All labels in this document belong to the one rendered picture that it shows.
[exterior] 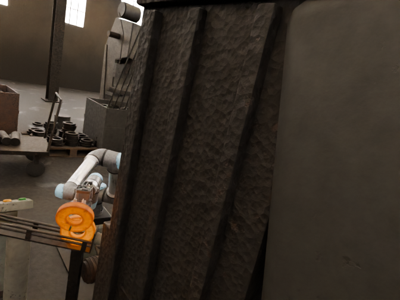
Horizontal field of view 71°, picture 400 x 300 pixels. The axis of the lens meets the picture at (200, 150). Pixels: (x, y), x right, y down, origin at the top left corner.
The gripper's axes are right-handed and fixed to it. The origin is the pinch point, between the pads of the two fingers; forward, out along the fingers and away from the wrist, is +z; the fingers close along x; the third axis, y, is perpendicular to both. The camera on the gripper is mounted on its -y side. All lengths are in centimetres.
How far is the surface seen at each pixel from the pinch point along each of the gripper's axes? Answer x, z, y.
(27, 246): -32, -29, -42
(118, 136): -35, -331, -53
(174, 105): 34, 39, 59
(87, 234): 4.4, -6.3, -14.1
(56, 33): -295, -759, 94
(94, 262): 8.6, -8.3, -31.4
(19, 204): -42, -41, -23
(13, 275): -37, -25, -59
